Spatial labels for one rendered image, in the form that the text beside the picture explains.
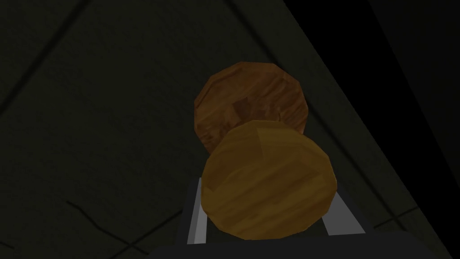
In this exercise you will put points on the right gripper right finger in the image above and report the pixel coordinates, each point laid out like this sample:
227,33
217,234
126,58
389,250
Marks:
343,217

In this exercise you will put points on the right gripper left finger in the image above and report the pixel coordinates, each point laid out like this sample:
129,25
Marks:
196,219

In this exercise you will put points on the brown wooden door knob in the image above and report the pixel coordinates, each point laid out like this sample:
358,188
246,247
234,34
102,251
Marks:
266,180

